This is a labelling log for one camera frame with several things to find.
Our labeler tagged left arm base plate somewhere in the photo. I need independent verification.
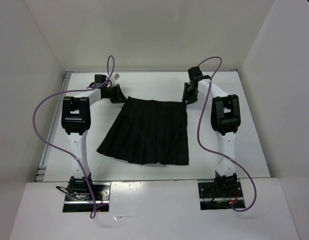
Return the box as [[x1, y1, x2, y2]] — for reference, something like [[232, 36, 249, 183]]
[[56, 183, 111, 213]]

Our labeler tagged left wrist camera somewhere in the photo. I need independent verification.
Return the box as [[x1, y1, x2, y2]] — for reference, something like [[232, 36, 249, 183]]
[[111, 73, 120, 80]]

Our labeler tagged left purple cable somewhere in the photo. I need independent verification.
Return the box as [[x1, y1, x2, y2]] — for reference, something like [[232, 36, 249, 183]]
[[31, 54, 116, 220]]

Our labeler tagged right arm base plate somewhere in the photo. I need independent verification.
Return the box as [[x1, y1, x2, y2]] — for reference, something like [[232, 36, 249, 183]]
[[197, 180, 246, 211]]

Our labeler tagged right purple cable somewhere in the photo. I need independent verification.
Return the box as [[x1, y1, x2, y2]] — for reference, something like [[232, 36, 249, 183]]
[[196, 56, 257, 213]]

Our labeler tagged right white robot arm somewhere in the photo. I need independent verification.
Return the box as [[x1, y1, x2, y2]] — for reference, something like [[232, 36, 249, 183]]
[[182, 66, 241, 197]]

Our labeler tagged black pleated skirt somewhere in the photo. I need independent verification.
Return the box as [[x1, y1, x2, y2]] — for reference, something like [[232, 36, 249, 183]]
[[96, 97, 190, 166]]

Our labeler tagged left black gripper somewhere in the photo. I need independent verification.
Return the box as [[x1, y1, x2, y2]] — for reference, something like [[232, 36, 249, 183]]
[[104, 83, 128, 104]]

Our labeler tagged purple cable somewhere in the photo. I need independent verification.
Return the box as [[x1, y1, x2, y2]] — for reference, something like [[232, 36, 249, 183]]
[[31, 54, 116, 220], [196, 56, 257, 213]]

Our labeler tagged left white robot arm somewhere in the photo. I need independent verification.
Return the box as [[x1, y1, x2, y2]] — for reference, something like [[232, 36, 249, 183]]
[[61, 73, 127, 200]]

